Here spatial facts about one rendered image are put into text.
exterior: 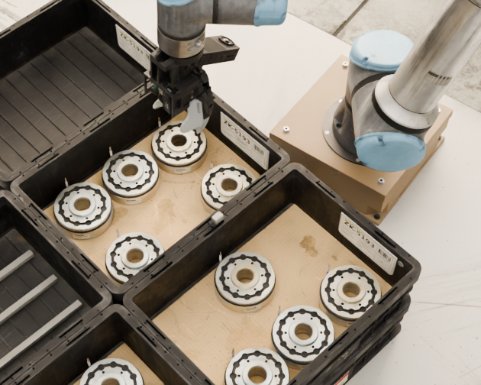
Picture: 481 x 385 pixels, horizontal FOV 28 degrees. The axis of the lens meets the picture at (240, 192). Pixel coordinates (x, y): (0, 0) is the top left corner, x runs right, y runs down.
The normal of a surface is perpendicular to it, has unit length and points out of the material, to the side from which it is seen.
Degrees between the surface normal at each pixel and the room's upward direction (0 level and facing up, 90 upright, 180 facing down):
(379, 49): 10
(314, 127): 2
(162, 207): 0
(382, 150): 95
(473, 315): 0
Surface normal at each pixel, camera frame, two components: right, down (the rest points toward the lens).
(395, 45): 0.00, -0.70
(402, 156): -0.04, 0.87
